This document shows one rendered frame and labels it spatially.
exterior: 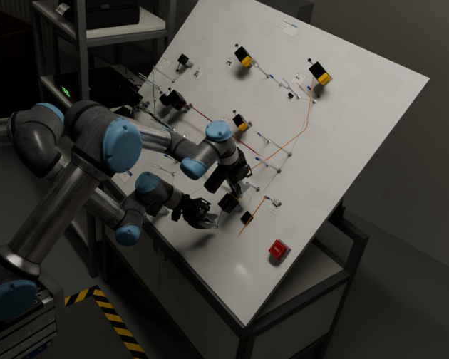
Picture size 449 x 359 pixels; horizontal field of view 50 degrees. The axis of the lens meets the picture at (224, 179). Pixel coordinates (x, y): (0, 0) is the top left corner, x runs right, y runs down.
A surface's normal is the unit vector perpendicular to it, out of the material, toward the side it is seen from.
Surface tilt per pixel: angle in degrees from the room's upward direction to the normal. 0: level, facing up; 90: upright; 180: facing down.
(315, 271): 0
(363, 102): 52
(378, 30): 90
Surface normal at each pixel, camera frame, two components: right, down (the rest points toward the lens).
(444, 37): -0.66, 0.36
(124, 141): 0.81, 0.34
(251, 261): -0.55, -0.28
